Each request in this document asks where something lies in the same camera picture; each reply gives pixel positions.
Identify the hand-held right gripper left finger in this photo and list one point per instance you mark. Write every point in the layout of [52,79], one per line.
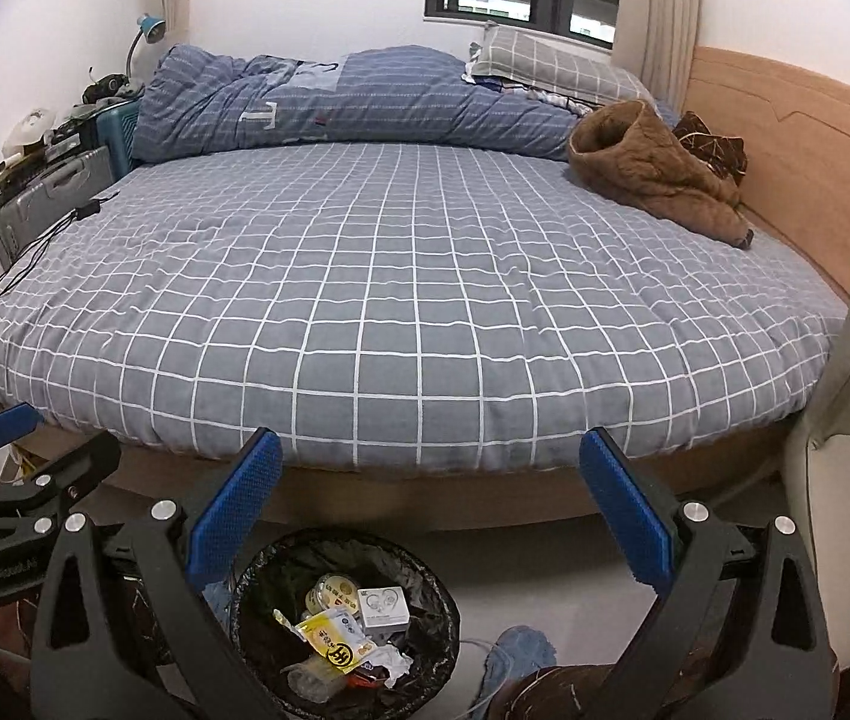
[237,502]

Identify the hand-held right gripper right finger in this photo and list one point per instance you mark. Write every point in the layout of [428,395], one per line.
[624,502]

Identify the black lined trash bin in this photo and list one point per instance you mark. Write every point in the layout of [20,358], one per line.
[282,562]

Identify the yellow tub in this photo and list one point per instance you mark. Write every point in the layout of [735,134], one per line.
[331,591]

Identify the yellow snack packet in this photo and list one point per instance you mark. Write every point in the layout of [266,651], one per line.
[335,645]

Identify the small white box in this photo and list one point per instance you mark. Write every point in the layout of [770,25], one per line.
[384,607]

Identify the clear plastic cup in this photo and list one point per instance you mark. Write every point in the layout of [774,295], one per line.
[312,682]

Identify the white tissue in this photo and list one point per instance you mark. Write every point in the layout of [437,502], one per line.
[395,664]

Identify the blue fuzzy slipper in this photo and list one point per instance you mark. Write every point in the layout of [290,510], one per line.
[522,649]

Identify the grey suitcase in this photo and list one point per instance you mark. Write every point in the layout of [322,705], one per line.
[50,195]

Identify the white rounded object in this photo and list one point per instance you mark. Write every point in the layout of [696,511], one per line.
[31,127]

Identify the teal plastic crate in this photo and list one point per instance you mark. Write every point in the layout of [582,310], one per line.
[119,135]

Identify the brown quilted jacket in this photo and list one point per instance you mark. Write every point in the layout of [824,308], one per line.
[642,165]

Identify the black device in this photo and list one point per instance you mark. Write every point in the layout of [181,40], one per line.
[106,86]

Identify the dark brown patterned cloth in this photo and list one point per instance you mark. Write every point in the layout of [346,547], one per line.
[717,150]

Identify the wooden headboard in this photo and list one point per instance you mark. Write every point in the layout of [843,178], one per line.
[793,150]

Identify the blue desk lamp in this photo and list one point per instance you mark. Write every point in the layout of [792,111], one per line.
[151,28]

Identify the blue striped duvet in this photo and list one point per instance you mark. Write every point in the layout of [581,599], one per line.
[395,97]

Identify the grey checked pillow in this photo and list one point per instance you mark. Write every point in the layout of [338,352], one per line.
[545,60]

